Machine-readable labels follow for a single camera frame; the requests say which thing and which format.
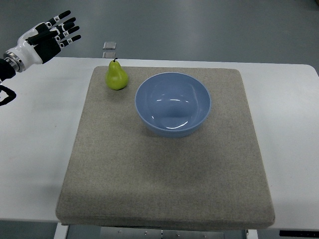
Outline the white table frame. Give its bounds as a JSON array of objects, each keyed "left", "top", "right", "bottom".
[{"left": 53, "top": 223, "right": 319, "bottom": 239}]

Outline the blue bowl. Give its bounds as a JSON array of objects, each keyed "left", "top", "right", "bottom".
[{"left": 135, "top": 72, "right": 212, "bottom": 138}]

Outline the green pear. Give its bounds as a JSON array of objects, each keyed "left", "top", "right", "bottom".
[{"left": 105, "top": 58, "right": 129, "bottom": 91}]

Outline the lower metal floor plate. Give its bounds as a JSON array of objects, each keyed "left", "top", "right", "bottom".
[{"left": 102, "top": 51, "right": 116, "bottom": 59}]

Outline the metal floor plate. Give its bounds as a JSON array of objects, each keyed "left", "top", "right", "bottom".
[
  {"left": 102, "top": 51, "right": 116, "bottom": 59},
  {"left": 103, "top": 42, "right": 116, "bottom": 50}
]

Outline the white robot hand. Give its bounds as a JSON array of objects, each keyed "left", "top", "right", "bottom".
[{"left": 3, "top": 10, "right": 81, "bottom": 72}]

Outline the beige fabric mat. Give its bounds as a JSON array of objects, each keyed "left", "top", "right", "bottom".
[{"left": 56, "top": 66, "right": 275, "bottom": 231}]

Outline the upper metal floor plate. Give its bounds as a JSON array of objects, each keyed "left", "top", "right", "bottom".
[{"left": 103, "top": 42, "right": 116, "bottom": 50}]

